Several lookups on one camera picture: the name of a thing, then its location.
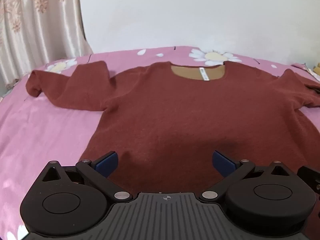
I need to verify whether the beige floral curtain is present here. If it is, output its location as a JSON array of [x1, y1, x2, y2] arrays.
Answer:
[[0, 0, 94, 91]]

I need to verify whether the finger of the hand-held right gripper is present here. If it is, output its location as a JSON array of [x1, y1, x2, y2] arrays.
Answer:
[[297, 165, 320, 201]]

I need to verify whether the reddish brown sweater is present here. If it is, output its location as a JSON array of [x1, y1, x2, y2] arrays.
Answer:
[[26, 60, 320, 196]]

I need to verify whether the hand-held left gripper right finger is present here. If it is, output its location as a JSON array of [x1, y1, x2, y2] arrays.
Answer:
[[199, 150, 292, 202]]

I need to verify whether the pink floral pillow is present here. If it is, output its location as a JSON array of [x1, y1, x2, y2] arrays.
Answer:
[[291, 62, 316, 75]]

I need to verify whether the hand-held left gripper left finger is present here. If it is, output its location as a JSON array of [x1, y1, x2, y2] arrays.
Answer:
[[40, 151, 133, 203]]

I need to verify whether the pink floral bed sheet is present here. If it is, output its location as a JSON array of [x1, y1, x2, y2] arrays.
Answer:
[[0, 45, 320, 240]]

